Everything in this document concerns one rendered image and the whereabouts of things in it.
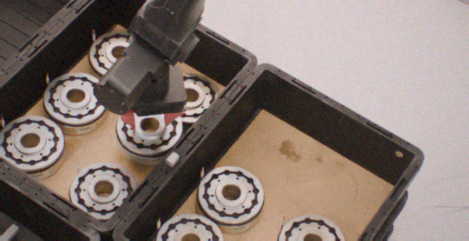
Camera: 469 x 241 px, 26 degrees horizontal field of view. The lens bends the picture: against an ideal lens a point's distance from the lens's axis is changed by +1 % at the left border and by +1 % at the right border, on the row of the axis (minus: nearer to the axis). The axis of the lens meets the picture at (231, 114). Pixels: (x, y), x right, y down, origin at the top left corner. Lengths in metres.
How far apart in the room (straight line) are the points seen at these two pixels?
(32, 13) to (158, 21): 0.53
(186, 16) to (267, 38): 0.70
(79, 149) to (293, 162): 0.34
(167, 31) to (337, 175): 0.45
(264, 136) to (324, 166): 0.11
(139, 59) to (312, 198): 0.40
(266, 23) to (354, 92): 0.22
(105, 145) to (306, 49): 0.50
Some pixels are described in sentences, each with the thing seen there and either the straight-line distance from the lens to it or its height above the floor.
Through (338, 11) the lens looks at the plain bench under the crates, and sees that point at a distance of 2.03.
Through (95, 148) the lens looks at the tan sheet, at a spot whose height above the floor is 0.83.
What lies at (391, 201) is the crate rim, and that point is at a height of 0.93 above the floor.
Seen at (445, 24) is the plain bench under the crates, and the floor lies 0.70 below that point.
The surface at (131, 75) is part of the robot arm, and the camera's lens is 1.37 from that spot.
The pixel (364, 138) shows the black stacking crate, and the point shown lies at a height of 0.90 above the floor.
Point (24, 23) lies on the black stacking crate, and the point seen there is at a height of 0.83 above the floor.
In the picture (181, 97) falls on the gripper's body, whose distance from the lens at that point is 1.49.
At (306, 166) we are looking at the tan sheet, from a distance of 1.64.
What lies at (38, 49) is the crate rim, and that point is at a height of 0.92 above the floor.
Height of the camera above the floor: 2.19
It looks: 54 degrees down
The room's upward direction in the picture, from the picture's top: 8 degrees clockwise
